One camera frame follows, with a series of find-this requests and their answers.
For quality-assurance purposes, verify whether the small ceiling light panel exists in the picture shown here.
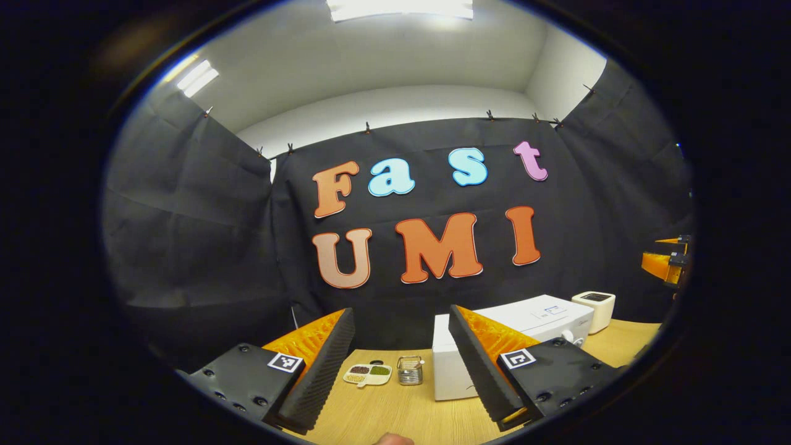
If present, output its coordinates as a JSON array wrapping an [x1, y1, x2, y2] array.
[[176, 59, 220, 98]]

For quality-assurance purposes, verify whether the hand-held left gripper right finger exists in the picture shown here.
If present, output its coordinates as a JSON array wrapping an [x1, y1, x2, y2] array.
[[448, 304, 622, 432]]

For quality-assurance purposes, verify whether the metal mesh utensil holder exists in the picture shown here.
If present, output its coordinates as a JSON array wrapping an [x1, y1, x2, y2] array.
[[397, 355, 425, 386]]

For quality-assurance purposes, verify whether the white microwave oven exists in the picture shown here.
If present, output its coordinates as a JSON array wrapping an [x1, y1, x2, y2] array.
[[431, 294, 595, 401]]

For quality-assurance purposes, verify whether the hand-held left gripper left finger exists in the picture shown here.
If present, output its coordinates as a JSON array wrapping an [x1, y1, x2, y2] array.
[[185, 307, 357, 435]]

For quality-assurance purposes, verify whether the white divided snack dish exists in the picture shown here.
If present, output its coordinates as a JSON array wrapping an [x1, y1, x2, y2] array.
[[343, 363, 393, 388]]

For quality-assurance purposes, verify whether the large ceiling light panel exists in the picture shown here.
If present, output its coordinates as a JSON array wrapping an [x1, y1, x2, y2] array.
[[326, 0, 475, 22]]

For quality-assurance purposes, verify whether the white toaster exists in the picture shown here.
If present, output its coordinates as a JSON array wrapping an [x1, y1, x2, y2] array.
[[571, 291, 616, 335]]

